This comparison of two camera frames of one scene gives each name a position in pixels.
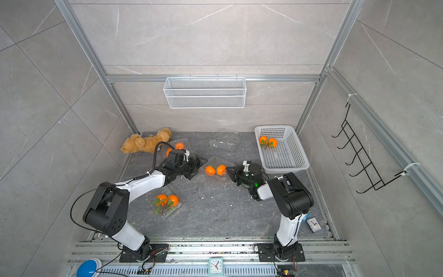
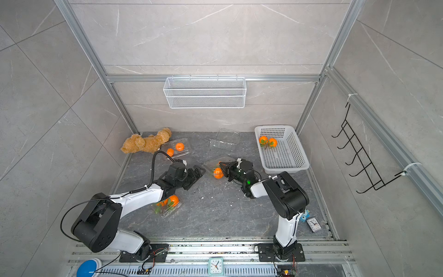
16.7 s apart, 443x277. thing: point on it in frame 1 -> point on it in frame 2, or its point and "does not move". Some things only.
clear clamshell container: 215,161 does not move
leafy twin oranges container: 264,141 does not move
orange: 210,170 -> 218,173
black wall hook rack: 359,150 does not move
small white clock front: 216,266 does not move
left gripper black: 197,166 -> 195,178
